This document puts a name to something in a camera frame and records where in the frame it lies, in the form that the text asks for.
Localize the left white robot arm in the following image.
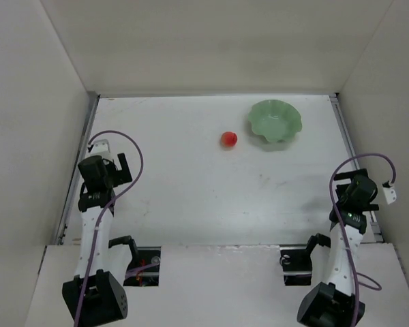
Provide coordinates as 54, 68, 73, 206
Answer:
62, 153, 133, 326

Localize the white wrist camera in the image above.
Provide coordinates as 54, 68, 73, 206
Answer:
382, 181, 397, 205
87, 139, 113, 161

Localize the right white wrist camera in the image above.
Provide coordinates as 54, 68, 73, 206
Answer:
382, 181, 397, 205

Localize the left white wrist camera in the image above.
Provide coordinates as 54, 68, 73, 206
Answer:
87, 139, 113, 161

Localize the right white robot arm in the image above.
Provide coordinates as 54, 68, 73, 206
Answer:
297, 169, 378, 326

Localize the red fake fruit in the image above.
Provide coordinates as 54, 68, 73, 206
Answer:
220, 131, 238, 148

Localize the green scalloped fruit bowl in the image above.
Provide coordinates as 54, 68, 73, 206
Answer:
247, 99, 303, 143

